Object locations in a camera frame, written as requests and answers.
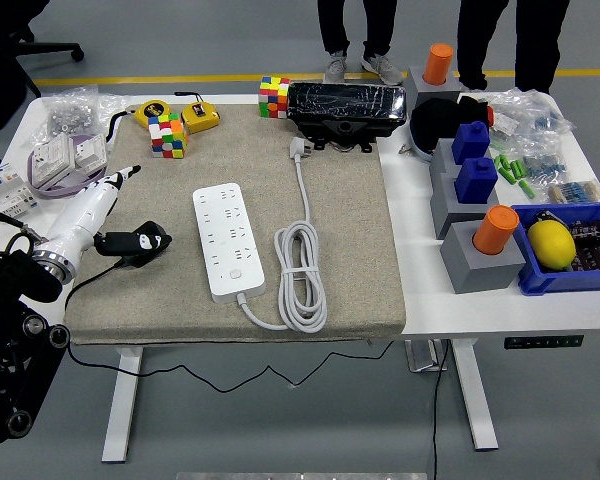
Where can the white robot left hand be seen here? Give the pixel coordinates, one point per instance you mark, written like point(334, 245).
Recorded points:
point(87, 210)

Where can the white power strip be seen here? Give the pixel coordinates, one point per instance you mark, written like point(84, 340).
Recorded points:
point(230, 240)

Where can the scrambled colourful puzzle cube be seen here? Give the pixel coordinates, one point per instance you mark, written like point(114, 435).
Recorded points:
point(274, 97)

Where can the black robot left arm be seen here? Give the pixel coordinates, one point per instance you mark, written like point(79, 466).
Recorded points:
point(10, 320)

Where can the purple band tray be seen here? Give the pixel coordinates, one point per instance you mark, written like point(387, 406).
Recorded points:
point(65, 191)

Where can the white socket panel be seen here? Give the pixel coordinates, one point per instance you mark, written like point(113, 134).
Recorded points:
point(90, 150)
point(52, 160)

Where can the white circuit breaker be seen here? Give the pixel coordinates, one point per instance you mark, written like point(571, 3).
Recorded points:
point(2, 192)

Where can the clear bag metal screws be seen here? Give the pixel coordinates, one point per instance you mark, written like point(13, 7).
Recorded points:
point(70, 115)

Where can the puzzle cube with white face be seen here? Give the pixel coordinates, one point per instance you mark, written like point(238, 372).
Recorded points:
point(167, 137)

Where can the round yellow tape measure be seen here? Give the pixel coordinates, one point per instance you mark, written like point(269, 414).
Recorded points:
point(152, 112)

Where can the yellow tape measure black label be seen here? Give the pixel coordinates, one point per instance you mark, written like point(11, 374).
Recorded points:
point(198, 117)

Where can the black office chair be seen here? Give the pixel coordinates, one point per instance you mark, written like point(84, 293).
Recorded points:
point(55, 49)

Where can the grey-brown mat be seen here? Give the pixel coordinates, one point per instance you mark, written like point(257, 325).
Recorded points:
point(350, 225)

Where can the black film-wrapped device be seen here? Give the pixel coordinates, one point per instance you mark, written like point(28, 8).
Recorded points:
point(345, 102)

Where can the person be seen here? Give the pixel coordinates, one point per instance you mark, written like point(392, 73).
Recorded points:
point(480, 30)
point(337, 25)

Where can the small metal clip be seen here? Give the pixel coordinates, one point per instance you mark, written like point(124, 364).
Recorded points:
point(405, 149)

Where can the grey square holder block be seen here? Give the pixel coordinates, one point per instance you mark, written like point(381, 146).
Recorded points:
point(422, 92)
point(475, 272)
point(440, 160)
point(447, 210)

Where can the black cloth cap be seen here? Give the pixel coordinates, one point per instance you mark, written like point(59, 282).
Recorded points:
point(440, 120)

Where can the metal box under table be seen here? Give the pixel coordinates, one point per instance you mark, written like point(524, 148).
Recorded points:
point(422, 356)

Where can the orange cylinder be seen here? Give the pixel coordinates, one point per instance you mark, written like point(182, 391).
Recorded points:
point(495, 230)
point(438, 62)

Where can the blue block peg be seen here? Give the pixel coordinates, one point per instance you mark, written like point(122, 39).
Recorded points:
point(475, 182)
point(470, 142)

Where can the clear bag blue components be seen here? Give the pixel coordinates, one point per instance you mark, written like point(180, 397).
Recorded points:
point(530, 115)
point(542, 165)

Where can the black clip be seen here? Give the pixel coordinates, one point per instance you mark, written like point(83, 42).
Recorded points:
point(545, 217)

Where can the yellow lemon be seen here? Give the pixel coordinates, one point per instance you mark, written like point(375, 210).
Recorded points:
point(551, 245)

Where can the blue plastic bin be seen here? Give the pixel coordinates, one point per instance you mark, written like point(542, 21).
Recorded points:
point(555, 282)

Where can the black table control panel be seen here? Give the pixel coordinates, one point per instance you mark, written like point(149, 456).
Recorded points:
point(542, 342)

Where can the clear bag beige resistors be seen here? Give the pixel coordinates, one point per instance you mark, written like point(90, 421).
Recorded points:
point(575, 191)

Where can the dark brown component packs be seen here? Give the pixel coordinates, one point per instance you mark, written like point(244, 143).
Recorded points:
point(597, 247)

